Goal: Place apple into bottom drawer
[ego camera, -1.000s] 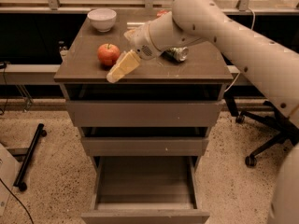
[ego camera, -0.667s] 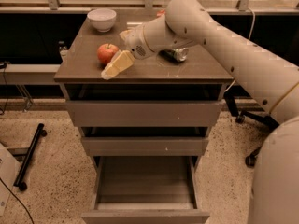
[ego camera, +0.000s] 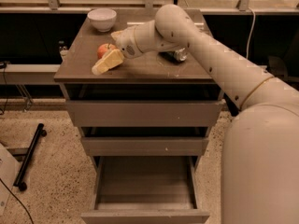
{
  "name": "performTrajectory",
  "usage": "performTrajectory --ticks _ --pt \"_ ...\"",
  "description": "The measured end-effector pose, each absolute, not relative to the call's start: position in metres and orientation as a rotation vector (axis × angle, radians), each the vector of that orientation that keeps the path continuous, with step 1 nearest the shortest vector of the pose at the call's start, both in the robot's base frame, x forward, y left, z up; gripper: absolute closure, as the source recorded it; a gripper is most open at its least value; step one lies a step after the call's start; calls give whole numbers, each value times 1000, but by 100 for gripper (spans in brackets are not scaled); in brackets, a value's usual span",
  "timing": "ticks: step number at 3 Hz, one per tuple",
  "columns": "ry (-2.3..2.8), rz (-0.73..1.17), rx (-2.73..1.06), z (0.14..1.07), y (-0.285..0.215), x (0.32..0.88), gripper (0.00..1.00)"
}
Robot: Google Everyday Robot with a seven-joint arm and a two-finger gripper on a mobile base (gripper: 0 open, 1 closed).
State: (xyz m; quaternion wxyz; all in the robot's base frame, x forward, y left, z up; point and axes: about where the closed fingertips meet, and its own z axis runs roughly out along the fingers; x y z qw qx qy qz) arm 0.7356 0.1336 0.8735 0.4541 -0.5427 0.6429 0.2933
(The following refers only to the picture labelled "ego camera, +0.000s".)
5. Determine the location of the grey drawer cabinet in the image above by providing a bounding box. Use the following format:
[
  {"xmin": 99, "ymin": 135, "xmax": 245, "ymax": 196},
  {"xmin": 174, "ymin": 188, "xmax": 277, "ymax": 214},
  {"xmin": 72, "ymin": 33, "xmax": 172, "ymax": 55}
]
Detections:
[{"xmin": 54, "ymin": 22, "xmax": 225, "ymax": 213}]

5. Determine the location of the white ceramic bowl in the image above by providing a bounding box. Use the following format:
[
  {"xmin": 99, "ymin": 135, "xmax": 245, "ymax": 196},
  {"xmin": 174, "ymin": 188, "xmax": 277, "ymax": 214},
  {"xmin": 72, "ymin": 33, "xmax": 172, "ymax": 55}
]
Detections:
[{"xmin": 87, "ymin": 8, "xmax": 117, "ymax": 32}]

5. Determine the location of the black office chair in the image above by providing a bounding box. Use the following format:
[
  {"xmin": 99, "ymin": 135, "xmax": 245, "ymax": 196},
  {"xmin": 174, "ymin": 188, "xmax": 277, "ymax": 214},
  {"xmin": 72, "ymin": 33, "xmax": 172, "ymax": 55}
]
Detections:
[{"xmin": 267, "ymin": 36, "xmax": 299, "ymax": 83}]

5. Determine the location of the bottom drawer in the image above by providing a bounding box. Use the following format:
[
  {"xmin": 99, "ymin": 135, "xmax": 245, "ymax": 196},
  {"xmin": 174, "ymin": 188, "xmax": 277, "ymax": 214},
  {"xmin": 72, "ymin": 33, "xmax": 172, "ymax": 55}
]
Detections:
[{"xmin": 81, "ymin": 156, "xmax": 209, "ymax": 224}]

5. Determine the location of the red apple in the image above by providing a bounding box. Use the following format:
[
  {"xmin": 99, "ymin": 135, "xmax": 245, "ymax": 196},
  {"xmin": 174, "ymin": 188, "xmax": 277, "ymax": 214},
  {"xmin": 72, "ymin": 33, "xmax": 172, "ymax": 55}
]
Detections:
[{"xmin": 97, "ymin": 43, "xmax": 116, "ymax": 59}]

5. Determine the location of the small clear bottle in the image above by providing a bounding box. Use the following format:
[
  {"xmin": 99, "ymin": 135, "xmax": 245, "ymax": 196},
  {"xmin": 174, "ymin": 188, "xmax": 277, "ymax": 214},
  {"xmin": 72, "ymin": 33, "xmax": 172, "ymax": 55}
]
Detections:
[{"xmin": 59, "ymin": 41, "xmax": 68, "ymax": 60}]

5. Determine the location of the top drawer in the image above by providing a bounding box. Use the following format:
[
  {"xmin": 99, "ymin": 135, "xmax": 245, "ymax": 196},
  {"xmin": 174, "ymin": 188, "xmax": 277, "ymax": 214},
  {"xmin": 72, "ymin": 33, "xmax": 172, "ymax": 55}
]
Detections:
[{"xmin": 65, "ymin": 101, "xmax": 224, "ymax": 127}]

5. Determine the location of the white cable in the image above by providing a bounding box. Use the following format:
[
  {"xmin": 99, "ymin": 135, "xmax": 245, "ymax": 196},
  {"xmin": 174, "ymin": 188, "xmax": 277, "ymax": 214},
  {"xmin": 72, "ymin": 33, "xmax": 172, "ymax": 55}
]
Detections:
[{"xmin": 246, "ymin": 8, "xmax": 256, "ymax": 60}]

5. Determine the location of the black floor cable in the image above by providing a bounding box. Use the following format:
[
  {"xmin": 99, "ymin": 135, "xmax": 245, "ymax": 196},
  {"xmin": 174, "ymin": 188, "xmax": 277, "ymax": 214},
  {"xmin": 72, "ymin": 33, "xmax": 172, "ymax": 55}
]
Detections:
[{"xmin": 0, "ymin": 178, "xmax": 35, "ymax": 224}]

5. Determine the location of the black wheeled stand leg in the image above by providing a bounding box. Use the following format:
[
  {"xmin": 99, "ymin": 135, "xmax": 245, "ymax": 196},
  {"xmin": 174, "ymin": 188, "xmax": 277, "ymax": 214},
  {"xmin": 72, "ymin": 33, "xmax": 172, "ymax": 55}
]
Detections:
[{"xmin": 13, "ymin": 123, "xmax": 47, "ymax": 191}]

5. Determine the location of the white panel on floor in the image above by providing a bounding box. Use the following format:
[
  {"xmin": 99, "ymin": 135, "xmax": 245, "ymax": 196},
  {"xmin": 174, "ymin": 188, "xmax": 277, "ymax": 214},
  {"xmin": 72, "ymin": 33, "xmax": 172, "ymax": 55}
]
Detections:
[{"xmin": 0, "ymin": 144, "xmax": 20, "ymax": 217}]

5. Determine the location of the drawer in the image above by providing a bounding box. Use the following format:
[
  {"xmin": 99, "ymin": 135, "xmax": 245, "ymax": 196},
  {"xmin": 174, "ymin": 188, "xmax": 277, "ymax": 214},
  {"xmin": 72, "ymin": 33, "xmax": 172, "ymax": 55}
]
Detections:
[
  {"xmin": 65, "ymin": 101, "xmax": 224, "ymax": 127},
  {"xmin": 81, "ymin": 156, "xmax": 209, "ymax": 224},
  {"xmin": 81, "ymin": 137, "xmax": 208, "ymax": 156}
]

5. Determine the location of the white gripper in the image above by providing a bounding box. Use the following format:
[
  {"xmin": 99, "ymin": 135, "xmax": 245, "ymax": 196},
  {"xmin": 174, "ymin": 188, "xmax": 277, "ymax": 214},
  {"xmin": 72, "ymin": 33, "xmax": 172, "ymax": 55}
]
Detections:
[{"xmin": 92, "ymin": 26, "xmax": 141, "ymax": 76}]

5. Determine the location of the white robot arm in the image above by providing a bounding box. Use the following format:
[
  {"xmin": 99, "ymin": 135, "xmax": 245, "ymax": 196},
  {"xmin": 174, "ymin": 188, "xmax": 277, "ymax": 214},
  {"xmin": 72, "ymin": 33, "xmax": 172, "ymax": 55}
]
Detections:
[{"xmin": 92, "ymin": 5, "xmax": 299, "ymax": 224}]

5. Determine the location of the green soda can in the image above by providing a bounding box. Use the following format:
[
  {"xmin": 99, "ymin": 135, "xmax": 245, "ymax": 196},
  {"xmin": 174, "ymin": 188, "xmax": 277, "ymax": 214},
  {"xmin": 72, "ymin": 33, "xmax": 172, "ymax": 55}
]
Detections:
[{"xmin": 160, "ymin": 49, "xmax": 188, "ymax": 63}]

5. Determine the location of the middle drawer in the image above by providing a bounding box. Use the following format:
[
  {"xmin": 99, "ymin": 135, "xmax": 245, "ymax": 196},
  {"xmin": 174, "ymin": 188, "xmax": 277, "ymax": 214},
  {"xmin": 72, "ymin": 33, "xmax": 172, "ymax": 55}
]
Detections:
[{"xmin": 81, "ymin": 137, "xmax": 208, "ymax": 156}]

